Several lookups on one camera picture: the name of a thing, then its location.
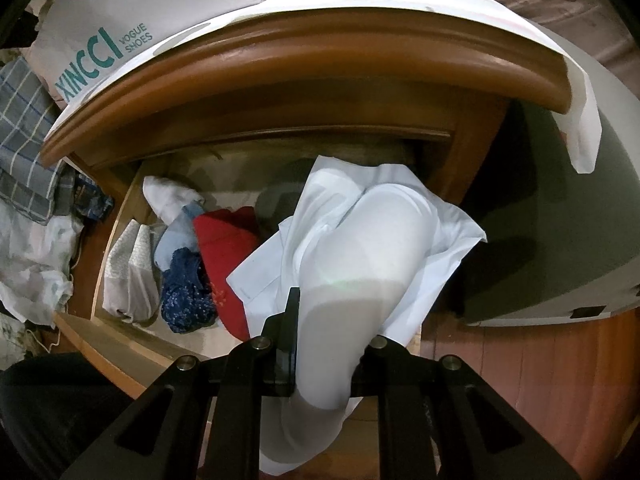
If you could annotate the leaf print curtain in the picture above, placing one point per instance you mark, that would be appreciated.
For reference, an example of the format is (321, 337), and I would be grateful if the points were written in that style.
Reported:
(575, 0)

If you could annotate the grey plaid cloth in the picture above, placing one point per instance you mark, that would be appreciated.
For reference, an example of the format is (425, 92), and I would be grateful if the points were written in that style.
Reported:
(25, 125)

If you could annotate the white sock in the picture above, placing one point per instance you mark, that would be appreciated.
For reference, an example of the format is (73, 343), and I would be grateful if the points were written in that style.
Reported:
(167, 195)

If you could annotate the wooden nightstand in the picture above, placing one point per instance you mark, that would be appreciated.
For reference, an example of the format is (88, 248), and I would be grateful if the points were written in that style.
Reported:
(300, 75)

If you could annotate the light blue garment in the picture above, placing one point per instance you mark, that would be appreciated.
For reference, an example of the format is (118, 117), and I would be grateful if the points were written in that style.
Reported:
(172, 235)

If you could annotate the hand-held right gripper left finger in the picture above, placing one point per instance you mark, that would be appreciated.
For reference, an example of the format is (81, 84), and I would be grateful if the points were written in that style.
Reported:
(282, 340)

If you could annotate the blue floral garment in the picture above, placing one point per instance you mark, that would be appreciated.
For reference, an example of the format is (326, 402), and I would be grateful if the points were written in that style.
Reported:
(187, 295)

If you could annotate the white floral cloth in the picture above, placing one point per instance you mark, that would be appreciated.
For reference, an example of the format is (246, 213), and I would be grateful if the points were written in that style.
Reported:
(30, 260)

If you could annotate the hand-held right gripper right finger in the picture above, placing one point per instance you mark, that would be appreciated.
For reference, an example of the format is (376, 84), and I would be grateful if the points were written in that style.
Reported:
(385, 360)

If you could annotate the white smooth underwear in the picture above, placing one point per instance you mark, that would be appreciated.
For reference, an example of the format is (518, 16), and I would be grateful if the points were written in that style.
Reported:
(375, 240)

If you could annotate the dark blue patterned cloth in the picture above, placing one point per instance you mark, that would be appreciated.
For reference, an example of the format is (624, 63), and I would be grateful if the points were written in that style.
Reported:
(87, 195)

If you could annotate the grey box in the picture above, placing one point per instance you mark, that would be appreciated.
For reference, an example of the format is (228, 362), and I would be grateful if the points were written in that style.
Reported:
(550, 210)

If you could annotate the white patterned cloth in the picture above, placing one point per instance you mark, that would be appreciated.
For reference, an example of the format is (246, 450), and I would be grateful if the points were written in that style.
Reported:
(400, 0)

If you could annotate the grey white patterned garment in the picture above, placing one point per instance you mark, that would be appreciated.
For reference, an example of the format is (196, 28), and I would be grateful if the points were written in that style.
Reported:
(127, 270)

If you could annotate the red garment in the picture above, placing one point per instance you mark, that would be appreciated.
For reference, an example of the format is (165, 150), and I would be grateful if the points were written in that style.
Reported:
(225, 245)

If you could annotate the white shoe box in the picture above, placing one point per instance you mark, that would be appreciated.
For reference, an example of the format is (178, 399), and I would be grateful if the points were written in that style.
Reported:
(150, 0)

